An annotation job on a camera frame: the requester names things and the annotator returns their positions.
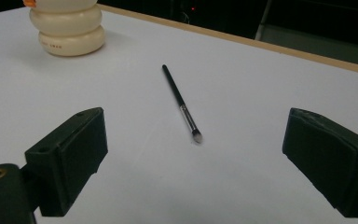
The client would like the white metal desk frame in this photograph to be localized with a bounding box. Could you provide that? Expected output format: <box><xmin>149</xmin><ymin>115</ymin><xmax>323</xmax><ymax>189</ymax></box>
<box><xmin>254</xmin><ymin>0</ymin><xmax>275</xmax><ymax>41</ymax></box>

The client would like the white table board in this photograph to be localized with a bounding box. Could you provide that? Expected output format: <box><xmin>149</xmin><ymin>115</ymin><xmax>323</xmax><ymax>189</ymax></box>
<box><xmin>0</xmin><ymin>7</ymin><xmax>358</xmax><ymax>224</ymax></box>

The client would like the cream ribbed brush holder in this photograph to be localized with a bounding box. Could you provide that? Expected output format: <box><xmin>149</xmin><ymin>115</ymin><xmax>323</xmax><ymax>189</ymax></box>
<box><xmin>28</xmin><ymin>0</ymin><xmax>106</xmax><ymax>58</ymax></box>

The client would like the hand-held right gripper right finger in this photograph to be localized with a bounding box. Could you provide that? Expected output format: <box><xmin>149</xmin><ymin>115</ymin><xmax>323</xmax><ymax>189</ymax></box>
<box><xmin>282</xmin><ymin>107</ymin><xmax>358</xmax><ymax>219</ymax></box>

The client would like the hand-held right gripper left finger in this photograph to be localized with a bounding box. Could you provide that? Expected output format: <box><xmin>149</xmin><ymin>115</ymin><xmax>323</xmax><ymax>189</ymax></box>
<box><xmin>23</xmin><ymin>106</ymin><xmax>109</xmax><ymax>217</ymax></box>

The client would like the wooden table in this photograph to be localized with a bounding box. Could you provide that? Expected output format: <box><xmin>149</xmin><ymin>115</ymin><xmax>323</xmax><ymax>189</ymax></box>
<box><xmin>97</xmin><ymin>3</ymin><xmax>358</xmax><ymax>77</ymax></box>

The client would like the black makeup brush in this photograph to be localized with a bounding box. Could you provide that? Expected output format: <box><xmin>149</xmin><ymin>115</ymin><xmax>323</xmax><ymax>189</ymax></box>
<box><xmin>161</xmin><ymin>63</ymin><xmax>204</xmax><ymax>145</ymax></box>

